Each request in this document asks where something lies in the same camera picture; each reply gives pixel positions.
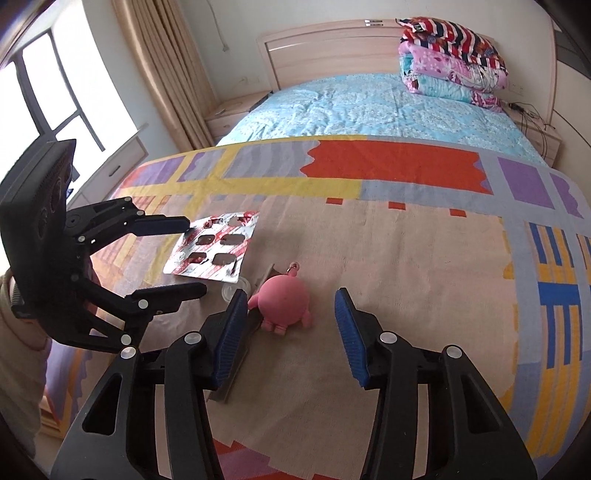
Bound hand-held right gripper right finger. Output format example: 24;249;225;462
334;287;539;480

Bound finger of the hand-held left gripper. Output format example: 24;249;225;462
83;282;208;348
67;198;191;256

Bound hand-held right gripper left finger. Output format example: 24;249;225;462
50;290;250;480

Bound brown cardboard piece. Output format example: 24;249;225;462
208;263;278;405

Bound pink round toy keychain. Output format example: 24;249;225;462
248;262;315;336

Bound silver blister pack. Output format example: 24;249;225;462
163;211;260;282

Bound person's left forearm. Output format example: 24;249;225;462
0;272;52;457

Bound clear plastic lid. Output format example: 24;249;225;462
221;282;253;305

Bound wooden window cabinet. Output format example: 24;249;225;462
67;131;151;204

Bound colourful patterned mat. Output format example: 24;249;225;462
46;136;587;480

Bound wooden nightstand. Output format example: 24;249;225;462
505;102;565;168
204;90;273;145

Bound beige curtain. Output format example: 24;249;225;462
111;0;218;151

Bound window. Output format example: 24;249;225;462
0;0;139;195

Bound bed with light blue sheet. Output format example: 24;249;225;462
41;71;591;480

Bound wooden headboard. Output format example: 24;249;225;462
256;18;555;121

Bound blue cartoon folded quilt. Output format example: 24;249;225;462
402;69;507;114

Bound pink cartoon folded quilt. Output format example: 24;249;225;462
399;41;509;95

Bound thin wall cable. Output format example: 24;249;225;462
216;0;230;52

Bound black cables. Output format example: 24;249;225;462
508;102;556;162

